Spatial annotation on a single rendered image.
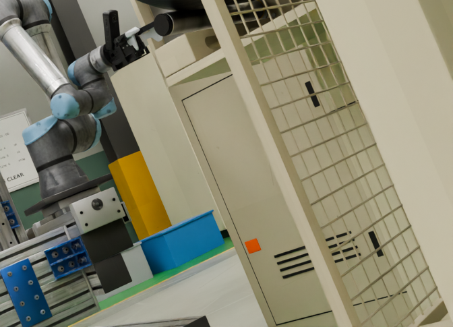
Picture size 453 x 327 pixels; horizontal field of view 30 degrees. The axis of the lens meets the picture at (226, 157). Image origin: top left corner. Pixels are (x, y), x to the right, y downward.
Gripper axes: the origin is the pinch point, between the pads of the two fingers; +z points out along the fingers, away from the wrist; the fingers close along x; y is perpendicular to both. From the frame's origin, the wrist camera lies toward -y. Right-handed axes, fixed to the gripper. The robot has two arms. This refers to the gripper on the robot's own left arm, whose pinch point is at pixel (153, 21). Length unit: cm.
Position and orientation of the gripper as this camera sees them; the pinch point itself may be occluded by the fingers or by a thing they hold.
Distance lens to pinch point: 244.7
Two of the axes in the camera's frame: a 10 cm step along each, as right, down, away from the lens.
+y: 4.6, 8.8, 1.0
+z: 7.6, -3.3, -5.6
